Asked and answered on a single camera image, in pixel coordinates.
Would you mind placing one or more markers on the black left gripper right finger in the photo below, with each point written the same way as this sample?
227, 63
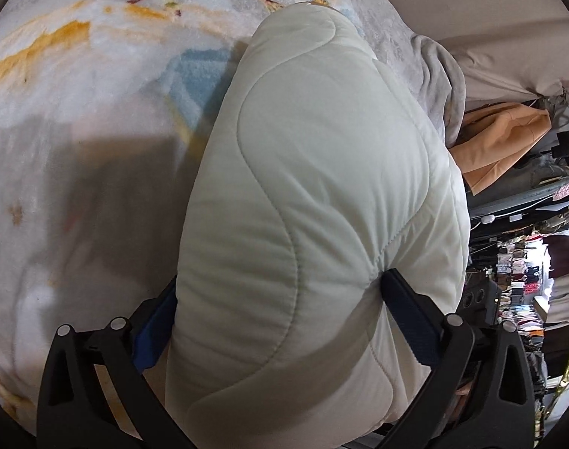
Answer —
437, 340

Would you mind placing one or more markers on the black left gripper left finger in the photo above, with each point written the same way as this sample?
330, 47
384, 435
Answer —
143, 336

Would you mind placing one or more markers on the cream quilted padded garment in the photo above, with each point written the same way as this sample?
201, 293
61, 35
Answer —
321, 172

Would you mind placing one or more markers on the cluttered shelves with goods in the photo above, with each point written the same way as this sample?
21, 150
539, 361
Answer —
520, 239

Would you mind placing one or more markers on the orange cloth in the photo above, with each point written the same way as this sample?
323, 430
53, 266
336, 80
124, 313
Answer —
492, 139

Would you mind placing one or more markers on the grey floral fleece blanket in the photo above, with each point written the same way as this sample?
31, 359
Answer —
105, 110

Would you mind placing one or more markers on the beige bed sheet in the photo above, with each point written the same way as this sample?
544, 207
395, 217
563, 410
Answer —
508, 50

